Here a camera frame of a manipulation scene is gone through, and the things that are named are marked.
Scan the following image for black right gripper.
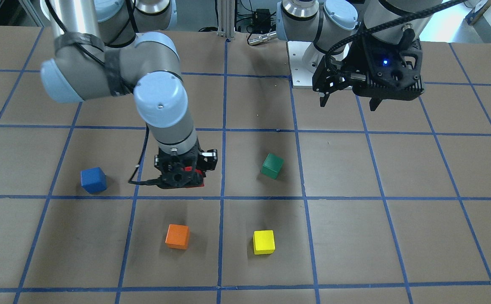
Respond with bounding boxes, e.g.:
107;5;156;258
154;146;219;189

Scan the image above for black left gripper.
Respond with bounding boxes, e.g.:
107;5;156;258
319;36;425;111

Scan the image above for red wooden block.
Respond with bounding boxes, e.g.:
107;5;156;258
184;167;205;188

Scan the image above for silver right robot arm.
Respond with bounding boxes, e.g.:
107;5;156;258
40;0;218;189

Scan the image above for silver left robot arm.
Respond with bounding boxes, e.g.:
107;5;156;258
276;0;442;111

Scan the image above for orange wooden block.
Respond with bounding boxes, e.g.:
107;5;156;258
165;224;190;250

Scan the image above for blue wooden block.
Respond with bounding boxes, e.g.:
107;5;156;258
80;167;107;194

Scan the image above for green wooden block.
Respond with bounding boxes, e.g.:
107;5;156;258
261;153;284;179

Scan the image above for yellow wooden block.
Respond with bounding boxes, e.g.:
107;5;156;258
253;230;275;255

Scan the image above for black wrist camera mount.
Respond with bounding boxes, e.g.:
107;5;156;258
312;54;352;95

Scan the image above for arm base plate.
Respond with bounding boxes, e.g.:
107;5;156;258
287;41;324;89

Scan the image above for aluminium frame post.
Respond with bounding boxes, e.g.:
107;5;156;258
216;0;236;41

